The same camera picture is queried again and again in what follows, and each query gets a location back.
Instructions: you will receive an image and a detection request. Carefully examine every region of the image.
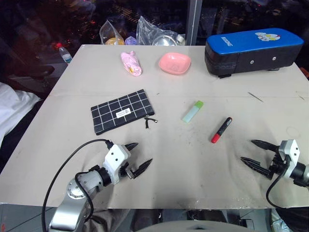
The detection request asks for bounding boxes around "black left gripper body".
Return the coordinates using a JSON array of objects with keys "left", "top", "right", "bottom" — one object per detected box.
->
[{"left": 119, "top": 149, "right": 138, "bottom": 181}]

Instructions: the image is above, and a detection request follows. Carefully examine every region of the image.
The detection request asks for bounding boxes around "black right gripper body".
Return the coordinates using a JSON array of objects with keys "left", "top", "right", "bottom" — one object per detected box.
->
[{"left": 269, "top": 151, "right": 290, "bottom": 179}]

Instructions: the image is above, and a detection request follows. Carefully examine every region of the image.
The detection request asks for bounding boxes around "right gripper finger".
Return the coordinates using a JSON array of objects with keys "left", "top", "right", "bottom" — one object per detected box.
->
[
  {"left": 250, "top": 139, "right": 281, "bottom": 153},
  {"left": 240, "top": 156, "right": 272, "bottom": 179}
]

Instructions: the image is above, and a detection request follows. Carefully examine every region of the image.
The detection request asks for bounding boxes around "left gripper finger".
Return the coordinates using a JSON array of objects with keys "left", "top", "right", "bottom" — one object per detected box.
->
[
  {"left": 132, "top": 158, "right": 154, "bottom": 179},
  {"left": 124, "top": 143, "right": 139, "bottom": 153}
]

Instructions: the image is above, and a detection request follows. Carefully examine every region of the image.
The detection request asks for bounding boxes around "black grid pencil pouch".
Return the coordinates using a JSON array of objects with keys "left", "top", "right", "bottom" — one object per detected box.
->
[{"left": 90, "top": 88, "right": 159, "bottom": 136}]

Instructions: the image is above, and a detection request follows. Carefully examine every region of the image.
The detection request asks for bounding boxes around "red and black marker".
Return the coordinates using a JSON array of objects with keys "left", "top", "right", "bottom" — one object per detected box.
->
[{"left": 211, "top": 116, "right": 233, "bottom": 144}]

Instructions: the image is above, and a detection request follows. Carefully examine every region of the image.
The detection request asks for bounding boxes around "green highlighter pen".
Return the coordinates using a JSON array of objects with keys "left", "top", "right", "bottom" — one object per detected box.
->
[{"left": 182, "top": 100, "right": 204, "bottom": 124}]

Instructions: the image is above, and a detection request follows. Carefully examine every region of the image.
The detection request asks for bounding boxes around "grey rounded robot torso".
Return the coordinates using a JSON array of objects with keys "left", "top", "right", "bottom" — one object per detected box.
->
[{"left": 135, "top": 218, "right": 244, "bottom": 232}]

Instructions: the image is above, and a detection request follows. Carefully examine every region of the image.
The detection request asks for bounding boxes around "pink plastic bowl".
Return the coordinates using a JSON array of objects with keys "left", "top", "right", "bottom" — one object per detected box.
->
[{"left": 158, "top": 53, "right": 192, "bottom": 76}]

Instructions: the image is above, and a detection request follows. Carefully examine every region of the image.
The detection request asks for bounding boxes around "blue and black padded box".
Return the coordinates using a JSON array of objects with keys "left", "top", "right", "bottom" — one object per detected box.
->
[{"left": 204, "top": 30, "right": 304, "bottom": 79}]

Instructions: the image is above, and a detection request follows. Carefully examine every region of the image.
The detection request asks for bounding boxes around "shiny metal bowl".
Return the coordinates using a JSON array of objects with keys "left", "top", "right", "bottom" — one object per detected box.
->
[{"left": 152, "top": 35, "right": 177, "bottom": 46}]

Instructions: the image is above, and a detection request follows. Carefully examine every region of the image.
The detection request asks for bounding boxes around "plastic bag with yellow contents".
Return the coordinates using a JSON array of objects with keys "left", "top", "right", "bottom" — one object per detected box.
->
[{"left": 99, "top": 19, "right": 126, "bottom": 46}]

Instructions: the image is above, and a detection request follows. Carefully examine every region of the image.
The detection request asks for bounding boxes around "clear red-capped water bottle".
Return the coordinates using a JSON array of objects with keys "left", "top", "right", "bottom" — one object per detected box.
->
[{"left": 56, "top": 43, "right": 73, "bottom": 65}]

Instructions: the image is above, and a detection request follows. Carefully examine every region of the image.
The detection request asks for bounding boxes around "clear crumpled plastic bag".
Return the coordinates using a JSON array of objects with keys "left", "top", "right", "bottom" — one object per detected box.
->
[{"left": 136, "top": 15, "right": 180, "bottom": 46}]

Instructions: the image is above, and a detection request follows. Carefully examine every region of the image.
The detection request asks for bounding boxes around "white cloth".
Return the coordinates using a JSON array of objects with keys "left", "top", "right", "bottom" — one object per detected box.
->
[{"left": 0, "top": 82, "right": 42, "bottom": 145}]

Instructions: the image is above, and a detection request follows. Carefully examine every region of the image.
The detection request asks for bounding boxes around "grey metal pillar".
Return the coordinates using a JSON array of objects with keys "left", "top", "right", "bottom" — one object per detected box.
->
[{"left": 185, "top": 0, "right": 202, "bottom": 46}]

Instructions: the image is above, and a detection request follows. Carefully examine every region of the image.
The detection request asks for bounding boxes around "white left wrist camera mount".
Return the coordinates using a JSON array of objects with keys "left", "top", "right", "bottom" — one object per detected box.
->
[{"left": 103, "top": 144, "right": 131, "bottom": 186}]

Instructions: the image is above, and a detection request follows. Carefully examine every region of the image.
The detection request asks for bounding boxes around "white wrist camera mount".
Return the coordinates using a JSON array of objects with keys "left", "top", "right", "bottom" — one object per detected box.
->
[
  {"left": 103, "top": 144, "right": 131, "bottom": 186},
  {"left": 278, "top": 139, "right": 301, "bottom": 179}
]

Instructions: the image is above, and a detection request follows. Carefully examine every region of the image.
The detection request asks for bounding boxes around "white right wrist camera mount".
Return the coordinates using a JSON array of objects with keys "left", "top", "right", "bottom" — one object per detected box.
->
[{"left": 278, "top": 139, "right": 301, "bottom": 179}]

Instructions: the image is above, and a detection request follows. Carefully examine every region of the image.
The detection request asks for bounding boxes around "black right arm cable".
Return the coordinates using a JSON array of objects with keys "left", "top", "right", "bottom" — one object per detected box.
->
[{"left": 266, "top": 165, "right": 291, "bottom": 209}]

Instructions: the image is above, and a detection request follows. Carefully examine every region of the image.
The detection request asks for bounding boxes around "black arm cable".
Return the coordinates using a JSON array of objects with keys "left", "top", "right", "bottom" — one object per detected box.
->
[
  {"left": 266, "top": 165, "right": 291, "bottom": 209},
  {"left": 41, "top": 138, "right": 113, "bottom": 232}
]

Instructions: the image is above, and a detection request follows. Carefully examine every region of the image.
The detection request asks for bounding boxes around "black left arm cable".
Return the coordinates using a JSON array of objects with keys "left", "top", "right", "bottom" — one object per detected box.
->
[{"left": 41, "top": 138, "right": 113, "bottom": 232}]

